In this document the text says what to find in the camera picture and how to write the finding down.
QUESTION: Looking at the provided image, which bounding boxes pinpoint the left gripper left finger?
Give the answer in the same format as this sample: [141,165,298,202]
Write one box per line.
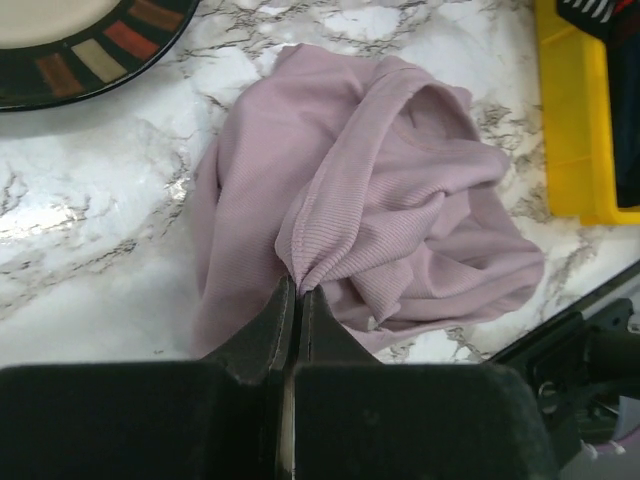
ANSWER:
[1,278,296,479]

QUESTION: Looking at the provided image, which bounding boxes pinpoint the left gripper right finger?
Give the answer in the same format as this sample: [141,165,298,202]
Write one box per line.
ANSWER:
[294,290,559,479]

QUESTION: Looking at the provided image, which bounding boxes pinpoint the mauve tank top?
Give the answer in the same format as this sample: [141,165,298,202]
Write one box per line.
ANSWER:
[192,44,544,355]

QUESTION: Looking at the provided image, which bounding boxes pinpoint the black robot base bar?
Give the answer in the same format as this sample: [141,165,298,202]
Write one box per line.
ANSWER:
[492,264,639,465]

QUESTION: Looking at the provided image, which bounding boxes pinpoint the yellow plastic bin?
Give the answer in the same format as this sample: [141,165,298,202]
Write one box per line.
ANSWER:
[534,1,639,225]

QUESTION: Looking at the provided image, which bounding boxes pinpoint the dark rimmed ceramic plate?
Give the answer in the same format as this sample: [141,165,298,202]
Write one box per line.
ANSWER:
[1,1,199,113]

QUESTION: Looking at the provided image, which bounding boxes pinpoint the dark navy garment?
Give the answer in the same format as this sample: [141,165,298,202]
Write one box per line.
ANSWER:
[607,32,639,208]

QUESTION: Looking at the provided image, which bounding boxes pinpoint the striped black white garment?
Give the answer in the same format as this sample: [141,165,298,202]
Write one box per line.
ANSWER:
[555,0,639,41]

